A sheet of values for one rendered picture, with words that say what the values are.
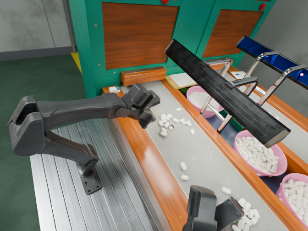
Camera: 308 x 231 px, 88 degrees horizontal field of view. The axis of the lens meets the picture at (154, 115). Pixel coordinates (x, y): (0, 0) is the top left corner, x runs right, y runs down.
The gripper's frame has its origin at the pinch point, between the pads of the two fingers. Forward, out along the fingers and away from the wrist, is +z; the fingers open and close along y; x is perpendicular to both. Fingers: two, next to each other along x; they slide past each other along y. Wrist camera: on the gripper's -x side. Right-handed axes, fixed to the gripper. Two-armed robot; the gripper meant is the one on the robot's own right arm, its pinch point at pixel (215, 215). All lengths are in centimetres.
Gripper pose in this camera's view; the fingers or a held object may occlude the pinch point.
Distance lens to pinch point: 63.1
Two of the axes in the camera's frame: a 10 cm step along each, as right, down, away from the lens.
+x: -6.9, 6.8, 2.6
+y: -4.7, -6.9, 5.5
